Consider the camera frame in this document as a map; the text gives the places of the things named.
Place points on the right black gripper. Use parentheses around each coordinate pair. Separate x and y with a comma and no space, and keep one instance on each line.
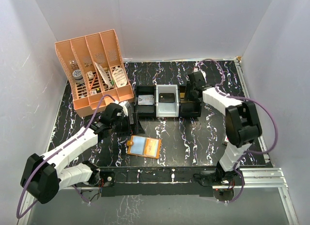
(188,96)

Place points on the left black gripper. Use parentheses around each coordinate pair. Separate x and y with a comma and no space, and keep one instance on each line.
(127,120)

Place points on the orange leather card holder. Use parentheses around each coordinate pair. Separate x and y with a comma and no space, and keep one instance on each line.
(136,146)

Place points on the gold card with red logo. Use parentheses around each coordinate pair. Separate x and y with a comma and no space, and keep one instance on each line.
(152,148)

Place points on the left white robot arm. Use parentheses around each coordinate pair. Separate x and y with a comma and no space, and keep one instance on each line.
(44,175)

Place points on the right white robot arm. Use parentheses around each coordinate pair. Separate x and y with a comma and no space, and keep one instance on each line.
(241,122)

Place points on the left black card bin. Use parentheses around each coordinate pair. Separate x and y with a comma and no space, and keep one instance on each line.
(144,111)

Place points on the black card bin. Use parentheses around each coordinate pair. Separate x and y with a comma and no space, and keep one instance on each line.
(144,111)
(188,109)

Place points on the right black card bin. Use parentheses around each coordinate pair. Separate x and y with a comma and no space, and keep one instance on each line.
(188,109)

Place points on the silver credit card stack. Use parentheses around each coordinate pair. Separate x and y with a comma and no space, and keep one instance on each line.
(146,100)

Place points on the white middle card bin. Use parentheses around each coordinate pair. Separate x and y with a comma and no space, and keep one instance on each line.
(167,110)

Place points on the black credit card stack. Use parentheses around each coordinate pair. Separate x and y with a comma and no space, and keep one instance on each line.
(165,97)

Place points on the white labelled package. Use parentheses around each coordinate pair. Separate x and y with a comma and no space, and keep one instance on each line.
(119,76)

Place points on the orange pencil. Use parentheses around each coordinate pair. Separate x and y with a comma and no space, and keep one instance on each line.
(93,80)

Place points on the white paper leaflet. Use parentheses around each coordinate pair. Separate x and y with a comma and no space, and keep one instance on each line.
(104,75)

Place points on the peach desk file organizer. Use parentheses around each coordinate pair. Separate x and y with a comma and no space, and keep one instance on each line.
(82,53)

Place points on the grey tape roll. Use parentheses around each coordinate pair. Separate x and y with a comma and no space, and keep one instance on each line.
(77,76)

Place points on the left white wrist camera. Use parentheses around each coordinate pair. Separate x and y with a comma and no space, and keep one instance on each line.
(125,105)

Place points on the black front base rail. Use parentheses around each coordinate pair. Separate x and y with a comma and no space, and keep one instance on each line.
(168,180)

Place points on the aluminium table frame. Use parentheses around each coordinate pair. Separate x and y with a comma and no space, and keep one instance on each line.
(250,177)

